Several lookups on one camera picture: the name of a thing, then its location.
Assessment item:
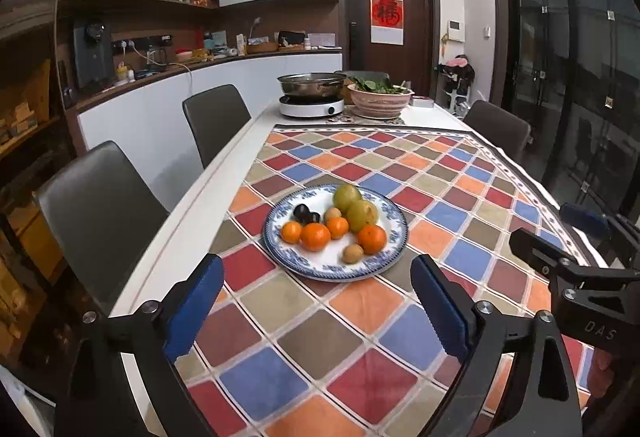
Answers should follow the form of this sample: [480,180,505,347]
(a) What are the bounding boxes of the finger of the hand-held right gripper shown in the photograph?
[559,203,640,268]
[509,227,640,353]

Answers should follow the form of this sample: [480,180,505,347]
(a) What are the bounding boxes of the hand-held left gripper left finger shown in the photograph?
[50,253,226,437]

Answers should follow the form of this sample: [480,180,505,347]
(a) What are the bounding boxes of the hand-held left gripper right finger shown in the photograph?
[410,253,586,437]

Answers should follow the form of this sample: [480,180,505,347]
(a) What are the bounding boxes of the blue and white plate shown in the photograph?
[263,184,409,283]

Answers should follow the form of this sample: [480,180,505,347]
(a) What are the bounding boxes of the plain yellow-green round fruit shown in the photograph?
[333,183,362,214]

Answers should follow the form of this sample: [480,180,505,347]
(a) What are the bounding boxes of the yellow-green fruit with sticker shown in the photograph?
[346,199,379,234]

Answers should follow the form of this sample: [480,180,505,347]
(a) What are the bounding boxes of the grey dining chair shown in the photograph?
[182,84,252,169]
[35,140,171,318]
[462,99,532,162]

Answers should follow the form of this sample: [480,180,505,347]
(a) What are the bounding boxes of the black framed glass door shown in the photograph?
[492,0,640,228]

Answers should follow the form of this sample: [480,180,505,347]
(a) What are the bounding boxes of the colourful checkered tablecloth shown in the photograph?
[172,124,601,437]

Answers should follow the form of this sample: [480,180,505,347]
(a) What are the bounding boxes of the cluttered small rack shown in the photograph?
[435,54,476,112]

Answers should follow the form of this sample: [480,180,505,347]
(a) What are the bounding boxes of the white sideboard cabinet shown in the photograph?
[65,49,346,198]

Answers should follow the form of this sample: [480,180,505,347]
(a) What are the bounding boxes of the pink plastic basket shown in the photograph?
[347,84,416,119]

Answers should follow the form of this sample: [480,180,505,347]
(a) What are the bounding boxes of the white induction cooker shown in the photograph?
[278,95,346,118]

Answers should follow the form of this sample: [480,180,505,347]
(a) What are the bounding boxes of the green leafy vegetables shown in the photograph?
[348,76,413,95]

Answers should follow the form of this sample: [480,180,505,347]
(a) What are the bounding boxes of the steel cooking pot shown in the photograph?
[276,73,348,98]

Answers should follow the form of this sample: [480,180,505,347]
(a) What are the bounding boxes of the dark wooden door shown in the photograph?
[340,0,441,98]

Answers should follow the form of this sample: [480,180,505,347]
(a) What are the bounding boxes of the black power strip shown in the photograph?
[112,34,173,55]

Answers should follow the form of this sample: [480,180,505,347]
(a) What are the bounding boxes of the black bag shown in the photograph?
[277,31,307,50]

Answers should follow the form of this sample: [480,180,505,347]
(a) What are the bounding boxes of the red wall calendar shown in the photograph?
[370,0,404,44]

